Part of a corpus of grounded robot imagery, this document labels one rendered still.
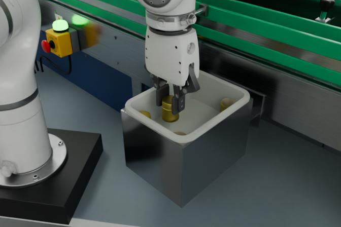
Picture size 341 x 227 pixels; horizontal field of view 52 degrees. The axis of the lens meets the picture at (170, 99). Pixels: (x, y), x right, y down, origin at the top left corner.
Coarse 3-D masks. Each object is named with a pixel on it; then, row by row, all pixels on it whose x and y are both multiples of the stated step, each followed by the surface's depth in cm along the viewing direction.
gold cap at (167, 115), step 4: (164, 96) 70; (168, 96) 70; (172, 96) 70; (164, 100) 69; (168, 100) 69; (164, 104) 69; (168, 104) 68; (164, 108) 69; (168, 108) 69; (164, 112) 70; (168, 112) 69; (164, 116) 70; (168, 116) 70; (172, 116) 70; (176, 116) 70; (164, 120) 71; (168, 120) 70; (172, 120) 70; (176, 120) 71
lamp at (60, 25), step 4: (56, 20) 105; (60, 20) 105; (64, 20) 106; (56, 24) 104; (60, 24) 104; (64, 24) 104; (56, 28) 104; (60, 28) 104; (64, 28) 105; (68, 28) 106; (56, 32) 105; (60, 32) 105
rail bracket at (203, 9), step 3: (201, 6) 82; (204, 6) 82; (207, 6) 82; (198, 9) 81; (201, 9) 82; (204, 9) 82; (207, 9) 82; (195, 12) 80; (198, 12) 81; (201, 12) 82; (204, 12) 82; (207, 12) 82; (195, 15) 81; (204, 15) 83; (207, 15) 83
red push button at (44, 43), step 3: (42, 42) 104; (45, 42) 103; (42, 45) 105; (45, 45) 103; (48, 45) 103; (51, 45) 105; (45, 48) 104; (48, 48) 104; (45, 51) 105; (48, 51) 104
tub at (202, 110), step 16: (208, 80) 80; (144, 96) 73; (192, 96) 85; (208, 96) 82; (224, 96) 78; (240, 96) 75; (128, 112) 69; (160, 112) 78; (192, 112) 80; (208, 112) 80; (224, 112) 68; (160, 128) 64; (176, 128) 75; (192, 128) 75; (208, 128) 64
